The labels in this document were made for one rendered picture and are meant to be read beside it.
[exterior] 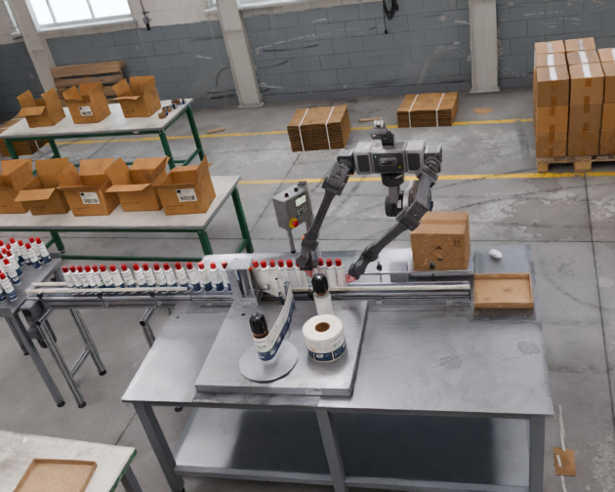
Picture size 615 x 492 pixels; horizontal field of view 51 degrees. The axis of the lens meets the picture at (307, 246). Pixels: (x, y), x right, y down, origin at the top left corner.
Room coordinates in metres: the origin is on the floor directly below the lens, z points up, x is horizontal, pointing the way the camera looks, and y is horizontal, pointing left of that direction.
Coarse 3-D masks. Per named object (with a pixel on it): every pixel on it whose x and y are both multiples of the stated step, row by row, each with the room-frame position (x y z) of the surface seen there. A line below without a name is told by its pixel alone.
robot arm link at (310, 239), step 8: (328, 176) 2.97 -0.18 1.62; (344, 184) 2.93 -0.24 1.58; (328, 192) 2.94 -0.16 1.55; (336, 192) 2.93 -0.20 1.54; (328, 200) 2.93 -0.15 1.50; (320, 208) 2.95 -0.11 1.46; (328, 208) 2.94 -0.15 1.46; (320, 216) 2.95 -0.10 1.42; (312, 224) 2.96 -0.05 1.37; (320, 224) 2.95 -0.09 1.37; (312, 232) 2.96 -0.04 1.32; (304, 240) 2.97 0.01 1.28; (312, 240) 2.97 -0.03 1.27; (312, 248) 2.96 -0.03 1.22
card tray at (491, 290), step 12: (480, 276) 2.89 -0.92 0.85; (492, 276) 2.88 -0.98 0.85; (504, 276) 2.86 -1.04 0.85; (516, 276) 2.83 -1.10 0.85; (528, 276) 2.82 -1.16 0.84; (480, 288) 2.81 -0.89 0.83; (492, 288) 2.79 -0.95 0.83; (504, 288) 2.77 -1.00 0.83; (516, 288) 2.75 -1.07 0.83; (528, 288) 2.73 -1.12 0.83; (480, 300) 2.72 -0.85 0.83; (492, 300) 2.70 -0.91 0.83; (504, 300) 2.68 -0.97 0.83; (516, 300) 2.66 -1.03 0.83; (528, 300) 2.64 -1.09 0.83
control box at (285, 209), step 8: (280, 192) 3.19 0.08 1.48; (288, 192) 3.17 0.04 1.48; (296, 192) 3.15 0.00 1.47; (272, 200) 3.15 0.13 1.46; (280, 200) 3.10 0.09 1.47; (288, 200) 3.10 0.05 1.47; (280, 208) 3.11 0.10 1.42; (288, 208) 3.09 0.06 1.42; (296, 208) 3.12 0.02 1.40; (280, 216) 3.12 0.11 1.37; (288, 216) 3.08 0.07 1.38; (296, 216) 3.11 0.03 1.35; (304, 216) 3.15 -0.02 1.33; (280, 224) 3.13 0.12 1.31; (288, 224) 3.08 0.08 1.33
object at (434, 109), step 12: (408, 96) 7.48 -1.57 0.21; (420, 96) 7.41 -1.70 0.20; (432, 96) 7.32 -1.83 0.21; (444, 96) 7.25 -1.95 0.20; (456, 96) 7.18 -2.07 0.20; (408, 108) 7.10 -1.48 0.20; (420, 108) 7.02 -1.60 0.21; (432, 108) 6.94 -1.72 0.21; (444, 108) 6.86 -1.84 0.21; (456, 108) 7.17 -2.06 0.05; (408, 120) 7.04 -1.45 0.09; (420, 120) 6.98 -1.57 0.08; (432, 120) 6.92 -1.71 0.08; (444, 120) 6.86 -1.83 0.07
